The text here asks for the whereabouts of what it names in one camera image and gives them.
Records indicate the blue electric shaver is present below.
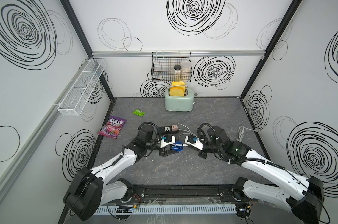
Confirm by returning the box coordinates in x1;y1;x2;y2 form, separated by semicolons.
171;141;183;152

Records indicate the white USB charging cable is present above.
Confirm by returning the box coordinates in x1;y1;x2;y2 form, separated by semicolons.
175;123;199;146

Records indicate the black power strip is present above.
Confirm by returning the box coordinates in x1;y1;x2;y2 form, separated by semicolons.
159;126;177;134

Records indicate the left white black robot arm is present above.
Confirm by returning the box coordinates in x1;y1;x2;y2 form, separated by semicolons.
63;122;176;221

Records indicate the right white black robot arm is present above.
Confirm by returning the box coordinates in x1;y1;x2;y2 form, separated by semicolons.
197;123;326;224

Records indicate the green candy packet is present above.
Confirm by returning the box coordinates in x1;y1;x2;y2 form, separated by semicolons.
133;109;145;117

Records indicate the mint green toaster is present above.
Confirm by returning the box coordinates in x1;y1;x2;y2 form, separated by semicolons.
164;85;195;112

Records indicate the purple Fox's candy bag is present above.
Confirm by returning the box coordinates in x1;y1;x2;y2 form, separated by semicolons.
99;116;127;139

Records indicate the yellow sponge front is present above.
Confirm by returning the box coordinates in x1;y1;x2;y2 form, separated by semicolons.
169;86;185;97

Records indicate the yellow sponge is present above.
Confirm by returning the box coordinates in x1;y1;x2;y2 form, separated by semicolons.
171;82;186;91
169;86;185;97

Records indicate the yellow sponge back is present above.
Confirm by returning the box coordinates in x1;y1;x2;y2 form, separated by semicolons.
171;82;186;91

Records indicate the black lid spice jar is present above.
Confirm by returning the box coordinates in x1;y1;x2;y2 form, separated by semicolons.
174;64;182;82

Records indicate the white lid clear jar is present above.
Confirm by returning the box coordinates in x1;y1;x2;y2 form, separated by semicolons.
181;60;192;82

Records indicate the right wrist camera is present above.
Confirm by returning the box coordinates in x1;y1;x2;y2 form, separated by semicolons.
184;135;203;151

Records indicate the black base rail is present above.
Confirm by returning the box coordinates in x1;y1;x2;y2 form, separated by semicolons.
107;184;293;203

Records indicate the white slotted cable duct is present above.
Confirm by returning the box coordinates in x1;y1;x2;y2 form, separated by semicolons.
94;204;237;215

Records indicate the black wire basket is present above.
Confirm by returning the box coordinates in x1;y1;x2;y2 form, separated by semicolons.
151;51;192;83

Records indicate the white wire wall shelf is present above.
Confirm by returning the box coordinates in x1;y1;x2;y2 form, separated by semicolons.
57;58;105;116

